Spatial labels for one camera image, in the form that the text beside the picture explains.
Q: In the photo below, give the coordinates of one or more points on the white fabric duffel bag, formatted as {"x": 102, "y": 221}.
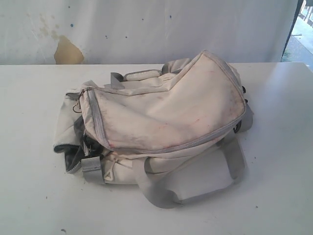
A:
{"x": 172, "y": 132}

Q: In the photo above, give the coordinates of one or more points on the zipper pull with metal ring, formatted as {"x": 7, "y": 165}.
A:
{"x": 77, "y": 107}

